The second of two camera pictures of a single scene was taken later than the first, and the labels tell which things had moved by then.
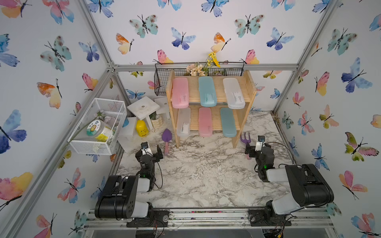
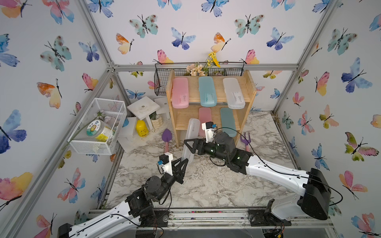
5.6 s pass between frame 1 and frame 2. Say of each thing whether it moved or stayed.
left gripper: moved
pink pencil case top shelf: stayed
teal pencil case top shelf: stayed
